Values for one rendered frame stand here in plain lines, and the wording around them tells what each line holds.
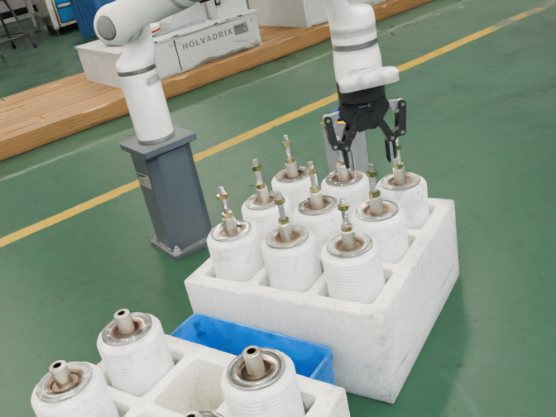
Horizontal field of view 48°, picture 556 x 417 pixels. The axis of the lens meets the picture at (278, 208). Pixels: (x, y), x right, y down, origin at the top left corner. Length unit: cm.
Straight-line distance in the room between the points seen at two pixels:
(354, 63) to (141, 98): 67
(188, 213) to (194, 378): 68
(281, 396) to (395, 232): 42
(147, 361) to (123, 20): 78
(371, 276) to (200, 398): 33
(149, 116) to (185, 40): 176
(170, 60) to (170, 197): 172
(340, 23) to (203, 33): 236
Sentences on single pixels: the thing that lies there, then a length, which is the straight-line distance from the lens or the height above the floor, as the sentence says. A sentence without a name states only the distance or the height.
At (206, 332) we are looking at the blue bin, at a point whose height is 8.
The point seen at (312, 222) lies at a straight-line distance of 113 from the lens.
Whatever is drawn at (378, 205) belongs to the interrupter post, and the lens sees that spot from 110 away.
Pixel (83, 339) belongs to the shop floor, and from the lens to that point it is 145.
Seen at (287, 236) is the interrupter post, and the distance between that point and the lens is 106.
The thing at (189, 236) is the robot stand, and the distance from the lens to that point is 162.
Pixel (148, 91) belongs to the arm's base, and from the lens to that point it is 151.
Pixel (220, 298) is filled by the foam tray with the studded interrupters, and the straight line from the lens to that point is 113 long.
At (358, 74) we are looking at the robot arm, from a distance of 95.
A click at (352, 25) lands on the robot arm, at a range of 97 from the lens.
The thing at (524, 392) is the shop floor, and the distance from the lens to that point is 111.
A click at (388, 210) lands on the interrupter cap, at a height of 25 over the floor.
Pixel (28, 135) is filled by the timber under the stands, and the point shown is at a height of 6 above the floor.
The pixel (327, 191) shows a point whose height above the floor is 24.
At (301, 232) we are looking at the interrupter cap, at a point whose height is 25.
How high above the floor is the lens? 77
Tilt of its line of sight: 26 degrees down
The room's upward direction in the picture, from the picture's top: 12 degrees counter-clockwise
